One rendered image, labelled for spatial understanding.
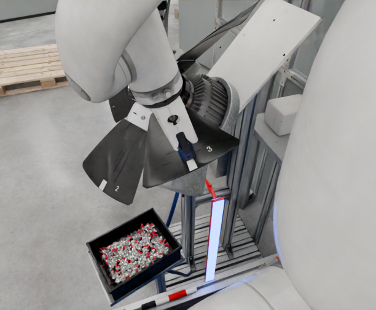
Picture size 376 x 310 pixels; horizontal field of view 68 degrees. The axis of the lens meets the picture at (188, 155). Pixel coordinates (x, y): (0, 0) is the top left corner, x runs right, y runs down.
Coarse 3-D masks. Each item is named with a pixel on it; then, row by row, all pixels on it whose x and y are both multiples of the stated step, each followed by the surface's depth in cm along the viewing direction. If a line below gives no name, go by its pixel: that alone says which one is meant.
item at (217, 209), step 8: (216, 208) 52; (216, 216) 53; (216, 224) 55; (216, 232) 58; (216, 240) 60; (216, 248) 62; (208, 256) 63; (216, 256) 65; (208, 264) 66; (208, 272) 69; (208, 280) 72
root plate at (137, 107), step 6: (132, 108) 83; (138, 108) 83; (144, 108) 83; (132, 114) 84; (138, 114) 84; (144, 114) 83; (150, 114) 83; (132, 120) 84; (138, 120) 84; (144, 120) 84; (138, 126) 84; (144, 126) 84
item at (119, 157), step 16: (128, 128) 84; (112, 144) 85; (128, 144) 84; (144, 144) 84; (96, 160) 87; (112, 160) 85; (128, 160) 84; (96, 176) 87; (112, 176) 85; (128, 176) 84; (112, 192) 85; (128, 192) 84
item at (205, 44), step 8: (248, 8) 61; (240, 16) 58; (248, 16) 55; (224, 24) 63; (232, 24) 57; (240, 24) 55; (216, 32) 61; (224, 32) 72; (208, 40) 68; (216, 40) 75; (192, 48) 66; (200, 48) 72; (208, 48) 77; (184, 56) 70; (192, 56) 75
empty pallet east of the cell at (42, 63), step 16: (32, 48) 372; (48, 48) 372; (0, 64) 335; (16, 64) 335; (32, 64) 336; (48, 64) 335; (0, 80) 305; (16, 80) 305; (32, 80) 307; (48, 80) 313; (0, 96) 307
